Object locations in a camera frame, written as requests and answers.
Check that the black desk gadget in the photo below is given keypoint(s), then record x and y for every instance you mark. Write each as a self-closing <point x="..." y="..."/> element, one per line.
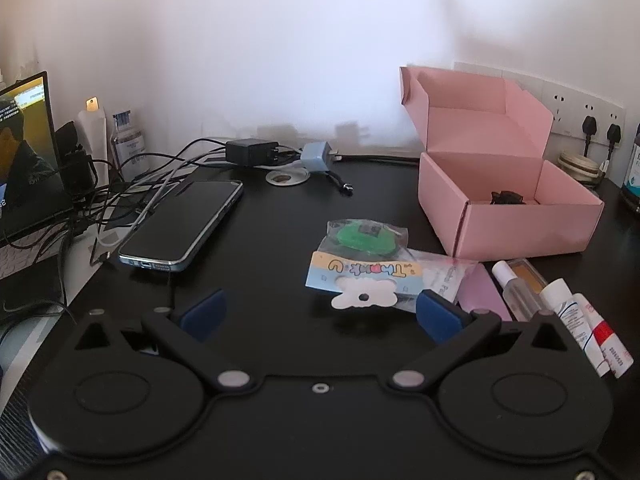
<point x="75" y="165"/>

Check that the white wall socket panel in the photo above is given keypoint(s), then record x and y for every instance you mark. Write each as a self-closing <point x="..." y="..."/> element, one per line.
<point x="565" y="97"/>

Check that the pink tube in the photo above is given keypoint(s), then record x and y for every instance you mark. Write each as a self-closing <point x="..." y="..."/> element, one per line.
<point x="482" y="295"/>

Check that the white tube red band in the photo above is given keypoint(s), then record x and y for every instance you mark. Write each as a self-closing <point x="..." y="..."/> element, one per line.
<point x="606" y="334"/>

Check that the white round desk grommet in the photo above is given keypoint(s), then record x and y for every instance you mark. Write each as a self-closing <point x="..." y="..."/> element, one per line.
<point x="287" y="177"/>

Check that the dark smartphone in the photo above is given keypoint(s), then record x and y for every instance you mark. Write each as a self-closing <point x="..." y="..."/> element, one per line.
<point x="185" y="225"/>

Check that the blue-grey charger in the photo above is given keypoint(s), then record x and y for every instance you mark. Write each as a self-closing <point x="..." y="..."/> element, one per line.
<point x="316" y="156"/>

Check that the black power adapter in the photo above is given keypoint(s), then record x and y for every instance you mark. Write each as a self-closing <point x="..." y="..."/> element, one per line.
<point x="247" y="152"/>

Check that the clear bottle blue label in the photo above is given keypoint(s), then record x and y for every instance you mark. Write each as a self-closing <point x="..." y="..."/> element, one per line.
<point x="129" y="147"/>

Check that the clear spray bottle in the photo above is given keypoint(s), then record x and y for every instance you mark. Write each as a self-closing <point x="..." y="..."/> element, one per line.
<point x="520" y="296"/>

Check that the black desktop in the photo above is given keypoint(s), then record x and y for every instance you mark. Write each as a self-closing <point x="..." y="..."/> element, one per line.
<point x="280" y="240"/>

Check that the pink cardboard box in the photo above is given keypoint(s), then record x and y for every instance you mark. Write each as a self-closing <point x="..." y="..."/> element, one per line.
<point x="500" y="230"/>

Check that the brown supplement bottle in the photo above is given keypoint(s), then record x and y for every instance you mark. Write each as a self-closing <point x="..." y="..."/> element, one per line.
<point x="632" y="175"/>

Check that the pastel card with white flower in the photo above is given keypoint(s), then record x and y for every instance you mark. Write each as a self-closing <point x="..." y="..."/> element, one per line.
<point x="350" y="271"/>

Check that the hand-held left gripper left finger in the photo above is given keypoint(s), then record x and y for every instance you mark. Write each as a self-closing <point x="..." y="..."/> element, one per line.
<point x="202" y="312"/>

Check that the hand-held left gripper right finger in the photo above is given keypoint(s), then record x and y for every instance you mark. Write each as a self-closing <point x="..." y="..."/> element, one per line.
<point x="440" y="317"/>

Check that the green item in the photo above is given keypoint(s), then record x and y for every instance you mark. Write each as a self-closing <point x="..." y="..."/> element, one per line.
<point x="360" y="240"/>

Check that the black plug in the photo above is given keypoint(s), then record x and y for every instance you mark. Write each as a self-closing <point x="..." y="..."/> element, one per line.
<point x="590" y="126"/>
<point x="613" y="134"/>

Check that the black hair clip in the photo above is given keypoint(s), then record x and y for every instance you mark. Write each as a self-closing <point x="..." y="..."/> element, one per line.
<point x="507" y="197"/>

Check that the white bottle yellow cap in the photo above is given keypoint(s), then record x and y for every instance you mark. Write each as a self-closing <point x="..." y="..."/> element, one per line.
<point x="92" y="135"/>

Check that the laptop screen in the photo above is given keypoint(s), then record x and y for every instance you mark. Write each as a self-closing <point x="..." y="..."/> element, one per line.
<point x="25" y="160"/>

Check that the white tube blue print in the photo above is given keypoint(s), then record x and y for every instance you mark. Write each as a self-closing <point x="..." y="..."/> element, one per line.
<point x="570" y="317"/>

